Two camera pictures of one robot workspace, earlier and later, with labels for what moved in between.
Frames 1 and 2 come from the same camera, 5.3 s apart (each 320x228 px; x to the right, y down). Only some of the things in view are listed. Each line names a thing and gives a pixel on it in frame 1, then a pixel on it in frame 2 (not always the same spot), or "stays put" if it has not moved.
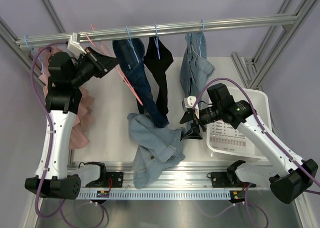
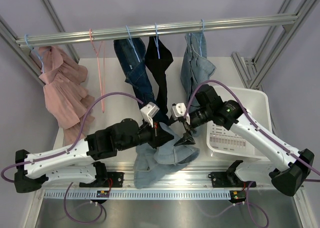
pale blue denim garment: (195, 68) stays put
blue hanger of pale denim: (201, 35) stays put
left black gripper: (102, 63) → (159, 137)
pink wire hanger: (124, 77) → (102, 90)
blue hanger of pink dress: (33, 50) stays put
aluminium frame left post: (26, 55) stays put
